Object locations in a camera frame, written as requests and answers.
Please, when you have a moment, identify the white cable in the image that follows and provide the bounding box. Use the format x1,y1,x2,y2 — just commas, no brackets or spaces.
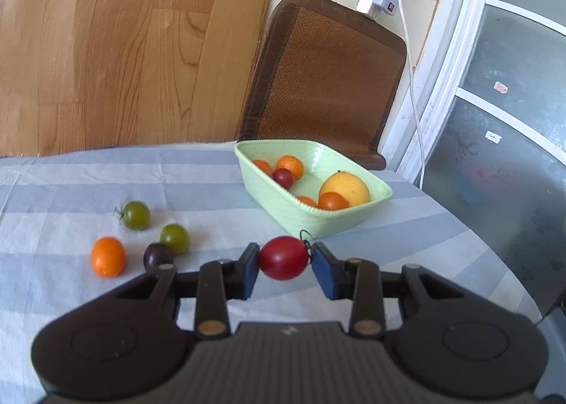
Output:
395,0,427,188

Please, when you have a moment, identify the yellow grapefruit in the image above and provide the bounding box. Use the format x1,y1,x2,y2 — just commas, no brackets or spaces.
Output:
318,170,370,207

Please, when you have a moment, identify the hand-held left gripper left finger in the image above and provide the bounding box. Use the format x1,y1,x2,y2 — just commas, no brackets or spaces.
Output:
112,242,261,339

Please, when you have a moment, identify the dark red tomato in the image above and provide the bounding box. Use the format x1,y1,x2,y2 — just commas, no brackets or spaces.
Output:
272,168,295,189

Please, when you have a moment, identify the white door frame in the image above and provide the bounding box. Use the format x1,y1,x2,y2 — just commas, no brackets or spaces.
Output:
382,0,566,190

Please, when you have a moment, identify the orange tomato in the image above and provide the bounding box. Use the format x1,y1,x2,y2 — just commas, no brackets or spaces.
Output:
91,237,127,278

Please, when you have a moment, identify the white switched plug adapter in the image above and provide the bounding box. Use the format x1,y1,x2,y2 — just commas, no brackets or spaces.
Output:
356,0,396,16

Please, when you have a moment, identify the light green plastic basket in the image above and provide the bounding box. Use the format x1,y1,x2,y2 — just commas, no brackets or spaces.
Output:
234,139,393,239

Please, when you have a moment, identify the green tomato with stem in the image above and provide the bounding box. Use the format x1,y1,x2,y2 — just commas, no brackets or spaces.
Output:
114,200,152,231

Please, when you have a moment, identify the wooden board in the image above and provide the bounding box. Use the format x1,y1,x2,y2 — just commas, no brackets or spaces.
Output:
0,0,288,157

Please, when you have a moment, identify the dark purple tomato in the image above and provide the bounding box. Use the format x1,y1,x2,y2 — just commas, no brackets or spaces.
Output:
143,242,174,273

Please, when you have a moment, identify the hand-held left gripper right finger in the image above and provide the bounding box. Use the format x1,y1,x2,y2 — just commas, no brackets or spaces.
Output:
312,241,467,339

